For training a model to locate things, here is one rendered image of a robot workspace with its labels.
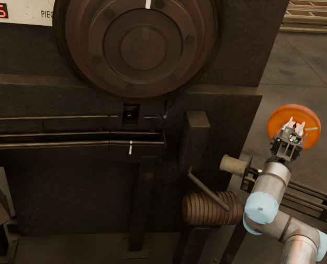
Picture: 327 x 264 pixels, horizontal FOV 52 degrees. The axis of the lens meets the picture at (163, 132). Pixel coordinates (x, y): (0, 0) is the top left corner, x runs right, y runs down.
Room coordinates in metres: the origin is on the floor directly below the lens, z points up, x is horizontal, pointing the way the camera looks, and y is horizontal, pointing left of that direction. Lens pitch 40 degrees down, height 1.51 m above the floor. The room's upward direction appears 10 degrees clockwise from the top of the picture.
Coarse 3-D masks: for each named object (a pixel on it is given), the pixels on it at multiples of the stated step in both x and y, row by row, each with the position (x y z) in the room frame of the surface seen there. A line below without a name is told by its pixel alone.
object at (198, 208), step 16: (192, 192) 0.87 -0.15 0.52; (224, 192) 0.89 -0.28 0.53; (192, 208) 0.79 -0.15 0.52; (208, 208) 0.81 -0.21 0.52; (240, 208) 0.83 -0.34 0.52; (192, 224) 0.78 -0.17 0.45; (208, 224) 0.80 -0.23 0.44; (224, 224) 0.81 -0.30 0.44; (192, 240) 0.79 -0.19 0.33; (176, 256) 0.85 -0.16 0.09; (192, 256) 0.79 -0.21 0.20
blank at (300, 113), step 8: (288, 104) 0.89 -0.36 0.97; (296, 104) 0.88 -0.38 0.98; (280, 112) 0.86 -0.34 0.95; (288, 112) 0.86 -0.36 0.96; (296, 112) 0.85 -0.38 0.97; (304, 112) 0.84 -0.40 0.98; (312, 112) 0.86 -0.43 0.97; (272, 120) 0.87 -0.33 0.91; (280, 120) 0.86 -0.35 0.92; (288, 120) 0.85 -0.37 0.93; (296, 120) 0.85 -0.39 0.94; (304, 120) 0.84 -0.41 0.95; (312, 120) 0.83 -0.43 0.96; (272, 128) 0.86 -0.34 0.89; (304, 128) 0.83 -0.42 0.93; (312, 128) 0.83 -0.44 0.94; (320, 128) 0.84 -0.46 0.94; (272, 136) 0.86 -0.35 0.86; (304, 136) 0.83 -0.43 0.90; (312, 136) 0.82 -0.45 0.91; (312, 144) 0.82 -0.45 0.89
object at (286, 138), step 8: (280, 128) 0.76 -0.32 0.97; (288, 128) 0.77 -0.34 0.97; (280, 136) 0.75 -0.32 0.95; (288, 136) 0.74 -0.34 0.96; (296, 136) 0.75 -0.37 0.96; (280, 144) 0.73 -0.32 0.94; (288, 144) 0.71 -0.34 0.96; (296, 144) 0.71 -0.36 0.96; (272, 152) 0.74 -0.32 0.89; (280, 152) 0.70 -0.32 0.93; (288, 152) 0.71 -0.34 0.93; (296, 152) 0.71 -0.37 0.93; (272, 160) 0.67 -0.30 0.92; (280, 160) 0.70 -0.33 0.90; (288, 160) 0.66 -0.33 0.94; (288, 168) 0.66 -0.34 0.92
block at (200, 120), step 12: (192, 120) 0.95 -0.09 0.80; (204, 120) 0.96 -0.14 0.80; (192, 132) 0.92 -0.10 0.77; (204, 132) 0.93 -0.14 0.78; (180, 144) 0.98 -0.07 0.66; (192, 144) 0.92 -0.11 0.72; (204, 144) 0.93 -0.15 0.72; (180, 156) 0.94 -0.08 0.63; (192, 156) 0.92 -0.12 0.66; (180, 168) 0.92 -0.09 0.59
